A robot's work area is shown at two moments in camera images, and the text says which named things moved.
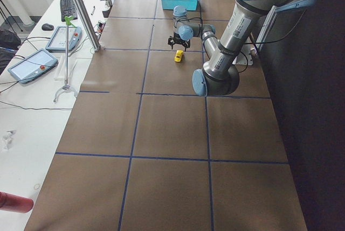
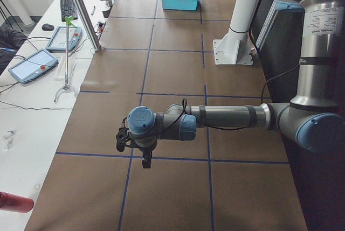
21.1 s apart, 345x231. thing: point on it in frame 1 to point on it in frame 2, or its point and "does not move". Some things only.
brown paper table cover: x=143 y=151 does not move
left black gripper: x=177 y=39 to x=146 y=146
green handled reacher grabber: x=68 y=20 does not move
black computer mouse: x=47 y=27 does not move
